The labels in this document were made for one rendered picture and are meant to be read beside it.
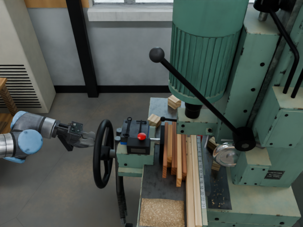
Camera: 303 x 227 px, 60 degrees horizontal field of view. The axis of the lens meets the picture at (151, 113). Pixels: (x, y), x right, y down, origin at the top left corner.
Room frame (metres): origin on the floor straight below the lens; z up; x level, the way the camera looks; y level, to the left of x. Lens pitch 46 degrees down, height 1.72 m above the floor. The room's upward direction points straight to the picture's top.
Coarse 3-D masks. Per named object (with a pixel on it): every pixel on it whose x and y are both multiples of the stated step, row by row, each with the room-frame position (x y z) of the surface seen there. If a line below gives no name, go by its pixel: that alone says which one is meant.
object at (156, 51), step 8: (152, 48) 0.51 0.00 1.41; (160, 48) 0.50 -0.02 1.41; (152, 56) 0.49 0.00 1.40; (160, 56) 0.49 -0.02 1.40; (168, 64) 0.49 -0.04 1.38; (176, 72) 0.49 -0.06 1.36; (184, 80) 0.49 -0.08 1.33; (192, 88) 0.49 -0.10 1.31; (200, 96) 0.49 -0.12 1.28; (208, 104) 0.49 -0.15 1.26; (216, 112) 0.48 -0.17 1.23; (224, 120) 0.48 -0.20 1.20; (232, 128) 0.48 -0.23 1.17; (240, 128) 0.50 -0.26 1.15; (248, 128) 0.50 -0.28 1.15; (240, 136) 0.47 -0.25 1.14; (248, 136) 0.47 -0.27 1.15; (240, 144) 0.46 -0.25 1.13; (248, 144) 0.46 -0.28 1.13; (256, 144) 0.47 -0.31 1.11
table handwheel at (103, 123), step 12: (108, 120) 0.75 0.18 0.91; (108, 132) 0.74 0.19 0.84; (96, 144) 0.60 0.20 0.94; (108, 144) 0.76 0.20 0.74; (96, 156) 0.56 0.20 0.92; (108, 156) 0.63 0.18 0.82; (96, 168) 0.53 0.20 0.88; (108, 168) 0.65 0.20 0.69; (96, 180) 0.51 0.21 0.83; (108, 180) 0.59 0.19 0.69
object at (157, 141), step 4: (164, 128) 0.63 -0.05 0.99; (164, 132) 0.61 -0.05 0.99; (160, 136) 0.60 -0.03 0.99; (152, 140) 0.60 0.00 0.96; (156, 140) 0.60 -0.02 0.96; (160, 140) 0.58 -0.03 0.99; (156, 144) 0.59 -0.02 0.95; (160, 144) 0.56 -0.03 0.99; (160, 148) 0.56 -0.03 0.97; (160, 152) 0.56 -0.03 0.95; (160, 156) 0.56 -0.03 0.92
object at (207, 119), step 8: (184, 112) 0.64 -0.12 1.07; (200, 112) 0.64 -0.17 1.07; (208, 112) 0.64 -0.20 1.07; (184, 120) 0.60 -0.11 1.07; (192, 120) 0.60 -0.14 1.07; (200, 120) 0.60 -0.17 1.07; (208, 120) 0.60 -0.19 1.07; (216, 120) 0.60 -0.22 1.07; (176, 128) 0.61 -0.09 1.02; (184, 128) 0.60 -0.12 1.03; (192, 128) 0.60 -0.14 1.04; (200, 128) 0.60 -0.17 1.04
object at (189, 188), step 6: (186, 138) 0.63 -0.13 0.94; (186, 144) 0.60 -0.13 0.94; (186, 150) 0.57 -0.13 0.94; (192, 168) 0.50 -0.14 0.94; (192, 174) 0.47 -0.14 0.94; (186, 180) 0.46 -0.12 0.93; (192, 180) 0.45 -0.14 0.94; (186, 186) 0.44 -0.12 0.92; (192, 186) 0.43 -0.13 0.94; (186, 192) 0.42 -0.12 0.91; (192, 192) 0.41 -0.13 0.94; (186, 198) 0.40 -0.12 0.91; (192, 198) 0.39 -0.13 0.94; (186, 204) 0.38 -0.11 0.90; (192, 204) 0.37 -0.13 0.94; (192, 210) 0.35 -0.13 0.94; (192, 216) 0.33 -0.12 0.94; (192, 222) 0.31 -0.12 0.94
